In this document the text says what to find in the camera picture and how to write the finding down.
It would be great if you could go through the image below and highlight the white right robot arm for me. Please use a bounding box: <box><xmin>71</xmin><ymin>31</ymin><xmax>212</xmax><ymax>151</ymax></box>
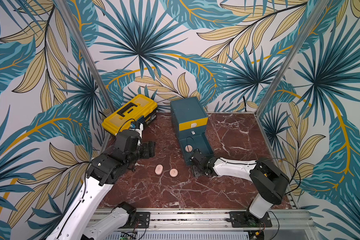
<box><xmin>189</xmin><ymin>149</ymin><xmax>290</xmax><ymax>220</ymax></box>

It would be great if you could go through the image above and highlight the pink oval earphone case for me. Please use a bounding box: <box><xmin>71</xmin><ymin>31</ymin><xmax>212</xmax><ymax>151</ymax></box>
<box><xmin>155</xmin><ymin>165</ymin><xmax>163</xmax><ymax>176</ymax></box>

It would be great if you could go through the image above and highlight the teal drawer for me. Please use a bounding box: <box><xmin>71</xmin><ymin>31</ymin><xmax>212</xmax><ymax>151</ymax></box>
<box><xmin>177</xmin><ymin>126</ymin><xmax>207</xmax><ymax>140</ymax></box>
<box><xmin>179</xmin><ymin>133</ymin><xmax>214</xmax><ymax>166</ymax></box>

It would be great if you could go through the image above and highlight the yellow and black toolbox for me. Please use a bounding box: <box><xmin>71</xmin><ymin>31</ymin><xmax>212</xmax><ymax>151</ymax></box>
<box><xmin>102</xmin><ymin>94</ymin><xmax>158</xmax><ymax>136</ymax></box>

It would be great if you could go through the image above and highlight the teal bottom drawer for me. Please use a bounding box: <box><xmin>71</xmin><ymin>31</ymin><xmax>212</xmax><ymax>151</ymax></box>
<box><xmin>179</xmin><ymin>133</ymin><xmax>214</xmax><ymax>166</ymax></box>

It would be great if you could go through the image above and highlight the teal drawer cabinet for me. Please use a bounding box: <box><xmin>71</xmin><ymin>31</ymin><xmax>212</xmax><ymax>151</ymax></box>
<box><xmin>170</xmin><ymin>97</ymin><xmax>208</xmax><ymax>140</ymax></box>

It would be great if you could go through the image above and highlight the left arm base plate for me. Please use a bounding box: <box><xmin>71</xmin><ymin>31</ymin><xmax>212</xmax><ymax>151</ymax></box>
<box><xmin>120</xmin><ymin>212</ymin><xmax>151</xmax><ymax>229</ymax></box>

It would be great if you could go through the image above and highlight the yellow top drawer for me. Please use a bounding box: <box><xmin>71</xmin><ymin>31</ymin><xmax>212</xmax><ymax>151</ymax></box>
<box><xmin>179</xmin><ymin>118</ymin><xmax>208</xmax><ymax>131</ymax></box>

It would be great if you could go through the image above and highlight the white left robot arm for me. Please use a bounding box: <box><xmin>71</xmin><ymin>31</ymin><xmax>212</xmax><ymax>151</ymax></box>
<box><xmin>46</xmin><ymin>130</ymin><xmax>156</xmax><ymax>240</ymax></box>

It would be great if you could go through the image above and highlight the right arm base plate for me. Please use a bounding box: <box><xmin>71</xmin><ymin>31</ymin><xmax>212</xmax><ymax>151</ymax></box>
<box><xmin>226</xmin><ymin>211</ymin><xmax>273</xmax><ymax>229</ymax></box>

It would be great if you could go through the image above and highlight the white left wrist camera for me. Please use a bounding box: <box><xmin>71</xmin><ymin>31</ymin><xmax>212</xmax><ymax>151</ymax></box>
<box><xmin>129</xmin><ymin>121</ymin><xmax>144</xmax><ymax>137</ymax></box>

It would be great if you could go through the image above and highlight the pink round earphone case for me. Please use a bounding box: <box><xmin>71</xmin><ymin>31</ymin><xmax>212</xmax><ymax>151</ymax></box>
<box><xmin>170</xmin><ymin>169</ymin><xmax>179</xmax><ymax>178</ymax></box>
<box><xmin>185</xmin><ymin>145</ymin><xmax>193</xmax><ymax>153</ymax></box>

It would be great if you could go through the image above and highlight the aluminium front rail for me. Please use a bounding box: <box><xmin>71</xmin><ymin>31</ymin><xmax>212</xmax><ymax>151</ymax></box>
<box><xmin>89</xmin><ymin>208</ymin><xmax>320</xmax><ymax>240</ymax></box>

